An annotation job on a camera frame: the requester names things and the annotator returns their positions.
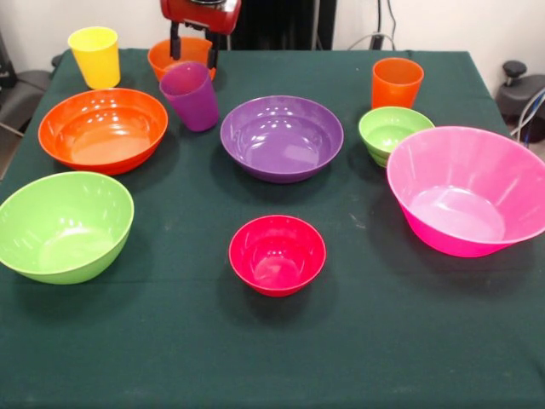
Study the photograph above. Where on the dark green tablecloth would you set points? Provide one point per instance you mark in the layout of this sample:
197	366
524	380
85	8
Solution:
272	341

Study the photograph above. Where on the small orange plastic bowl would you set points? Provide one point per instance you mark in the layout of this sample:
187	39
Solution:
191	51

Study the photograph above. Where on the large green plastic bowl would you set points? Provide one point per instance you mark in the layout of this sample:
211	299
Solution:
64	226

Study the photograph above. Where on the black power adapter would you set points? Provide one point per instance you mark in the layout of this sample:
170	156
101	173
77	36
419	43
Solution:
376	41

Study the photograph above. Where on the purple plastic cup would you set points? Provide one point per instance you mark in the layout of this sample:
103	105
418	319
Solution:
193	102

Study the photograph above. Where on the large pink plastic bowl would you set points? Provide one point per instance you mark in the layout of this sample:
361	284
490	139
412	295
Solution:
460	191

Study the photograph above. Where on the small green plastic bowl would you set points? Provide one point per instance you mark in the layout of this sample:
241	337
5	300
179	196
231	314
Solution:
387	132

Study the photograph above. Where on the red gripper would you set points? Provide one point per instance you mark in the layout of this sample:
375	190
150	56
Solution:
200	15

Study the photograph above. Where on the purple plastic bowl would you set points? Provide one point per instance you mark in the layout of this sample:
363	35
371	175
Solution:
281	145

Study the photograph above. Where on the small red plastic bowl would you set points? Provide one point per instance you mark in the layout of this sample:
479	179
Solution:
277	260

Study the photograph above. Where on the grey office chair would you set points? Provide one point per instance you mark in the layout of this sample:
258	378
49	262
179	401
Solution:
25	91

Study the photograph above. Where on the large orange plastic bowl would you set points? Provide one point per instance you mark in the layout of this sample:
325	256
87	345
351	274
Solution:
102	132

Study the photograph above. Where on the orange plastic cup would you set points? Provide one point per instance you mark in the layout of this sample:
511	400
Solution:
396	89

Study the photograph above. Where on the yellow plastic cup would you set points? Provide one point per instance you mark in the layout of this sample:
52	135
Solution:
95	59

